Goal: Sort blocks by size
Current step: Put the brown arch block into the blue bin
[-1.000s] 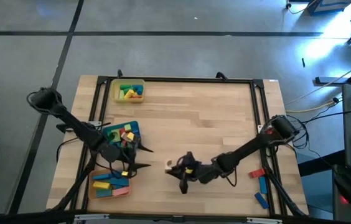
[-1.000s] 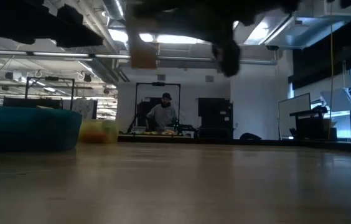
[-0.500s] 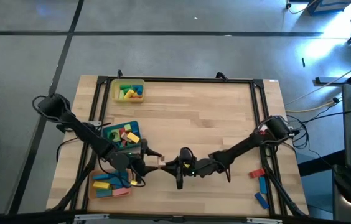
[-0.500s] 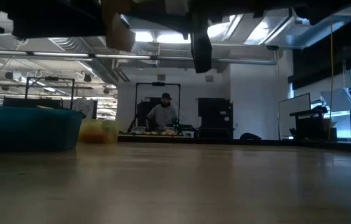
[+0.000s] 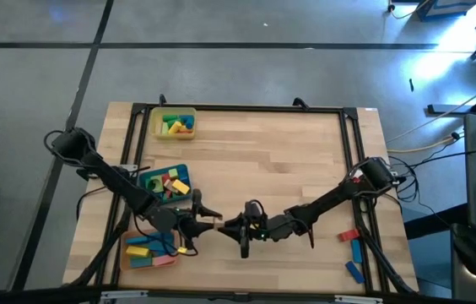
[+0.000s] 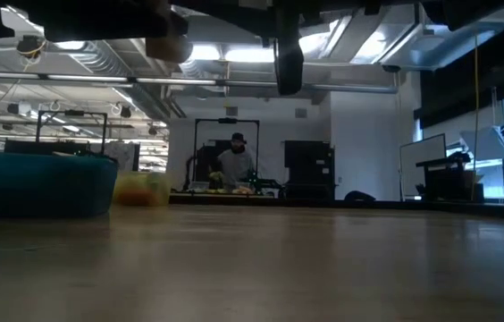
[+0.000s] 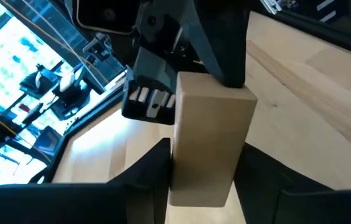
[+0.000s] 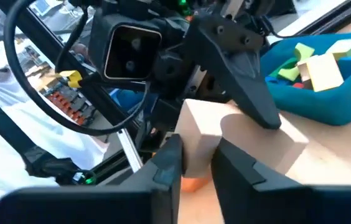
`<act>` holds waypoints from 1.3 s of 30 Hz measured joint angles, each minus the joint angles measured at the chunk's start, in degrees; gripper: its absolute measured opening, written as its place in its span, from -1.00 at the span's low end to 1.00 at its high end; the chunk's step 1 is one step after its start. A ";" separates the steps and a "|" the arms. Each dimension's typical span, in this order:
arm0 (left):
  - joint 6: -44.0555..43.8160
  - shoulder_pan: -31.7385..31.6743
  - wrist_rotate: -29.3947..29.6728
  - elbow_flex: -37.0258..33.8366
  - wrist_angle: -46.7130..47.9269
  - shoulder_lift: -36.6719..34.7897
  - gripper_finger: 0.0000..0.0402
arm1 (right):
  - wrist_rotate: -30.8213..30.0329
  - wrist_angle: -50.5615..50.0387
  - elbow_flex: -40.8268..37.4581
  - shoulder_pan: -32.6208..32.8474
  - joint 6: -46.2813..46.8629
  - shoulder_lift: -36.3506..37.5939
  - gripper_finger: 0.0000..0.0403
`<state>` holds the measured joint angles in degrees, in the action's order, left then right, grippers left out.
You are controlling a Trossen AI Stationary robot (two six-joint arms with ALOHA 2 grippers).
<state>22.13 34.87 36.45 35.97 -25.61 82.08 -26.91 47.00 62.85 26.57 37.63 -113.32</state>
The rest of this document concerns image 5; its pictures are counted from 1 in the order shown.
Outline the black floor beam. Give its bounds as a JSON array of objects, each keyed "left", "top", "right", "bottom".
[{"left": 426, "top": 82, "right": 476, "bottom": 118}]

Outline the black cable bundle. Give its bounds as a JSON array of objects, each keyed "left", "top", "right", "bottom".
[
  {"left": 68, "top": 185, "right": 136, "bottom": 289},
  {"left": 354, "top": 202, "right": 419, "bottom": 296}
]

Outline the yellow translucent plastic bin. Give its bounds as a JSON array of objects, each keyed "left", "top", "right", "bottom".
[{"left": 149, "top": 106, "right": 197, "bottom": 141}]

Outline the black mouse with light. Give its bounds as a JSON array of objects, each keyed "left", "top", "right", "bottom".
[{"left": 452, "top": 233, "right": 476, "bottom": 279}]

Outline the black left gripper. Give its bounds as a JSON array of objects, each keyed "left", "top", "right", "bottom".
[{"left": 149, "top": 204, "right": 224, "bottom": 244}]

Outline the yellow floor cable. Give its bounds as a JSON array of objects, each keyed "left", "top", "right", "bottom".
[{"left": 387, "top": 133, "right": 461, "bottom": 154}]

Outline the dark blue long block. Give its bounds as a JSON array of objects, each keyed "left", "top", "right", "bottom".
[{"left": 344, "top": 260, "right": 366, "bottom": 285}]

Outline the long yellow wooden block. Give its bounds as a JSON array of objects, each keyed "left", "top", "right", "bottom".
[{"left": 125, "top": 246, "right": 151, "bottom": 258}]

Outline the blue box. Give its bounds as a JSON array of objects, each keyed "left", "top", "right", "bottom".
[{"left": 414, "top": 0, "right": 476, "bottom": 23}]

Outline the silver bracket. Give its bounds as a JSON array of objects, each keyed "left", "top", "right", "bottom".
[
  {"left": 100, "top": 290, "right": 149, "bottom": 302},
  {"left": 333, "top": 294, "right": 386, "bottom": 304}
]

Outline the yellow wooden cube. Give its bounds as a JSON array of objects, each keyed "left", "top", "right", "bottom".
[{"left": 171, "top": 178, "right": 192, "bottom": 196}]

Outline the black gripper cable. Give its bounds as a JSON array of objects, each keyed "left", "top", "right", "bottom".
[
  {"left": 131, "top": 213, "right": 200, "bottom": 258},
  {"left": 282, "top": 214, "right": 316, "bottom": 250}
]

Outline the green wooden arch block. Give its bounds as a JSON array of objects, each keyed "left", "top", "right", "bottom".
[{"left": 145, "top": 175, "right": 165, "bottom": 194}]

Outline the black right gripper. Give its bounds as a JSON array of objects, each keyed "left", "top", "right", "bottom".
[{"left": 217, "top": 212, "right": 307, "bottom": 259}]

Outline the teal plastic bin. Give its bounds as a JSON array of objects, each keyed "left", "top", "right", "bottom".
[{"left": 138, "top": 163, "right": 193, "bottom": 204}]

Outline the black table frame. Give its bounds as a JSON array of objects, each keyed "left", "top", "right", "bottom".
[{"left": 96, "top": 102, "right": 391, "bottom": 295}]

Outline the pink wooden block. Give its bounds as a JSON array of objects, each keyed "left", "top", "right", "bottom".
[{"left": 152, "top": 254, "right": 177, "bottom": 267}]

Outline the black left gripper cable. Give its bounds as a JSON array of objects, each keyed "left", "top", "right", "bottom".
[{"left": 131, "top": 213, "right": 200, "bottom": 258}]

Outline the orange plastic bin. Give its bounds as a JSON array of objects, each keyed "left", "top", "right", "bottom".
[{"left": 119, "top": 230, "right": 179, "bottom": 272}]

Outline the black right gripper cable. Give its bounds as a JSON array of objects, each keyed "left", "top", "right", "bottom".
[{"left": 282, "top": 214, "right": 316, "bottom": 250}]

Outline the black front bar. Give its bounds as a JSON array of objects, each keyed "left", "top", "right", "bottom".
[{"left": 0, "top": 285, "right": 476, "bottom": 304}]

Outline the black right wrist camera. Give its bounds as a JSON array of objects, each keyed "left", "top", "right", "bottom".
[{"left": 244, "top": 200, "right": 267, "bottom": 221}]

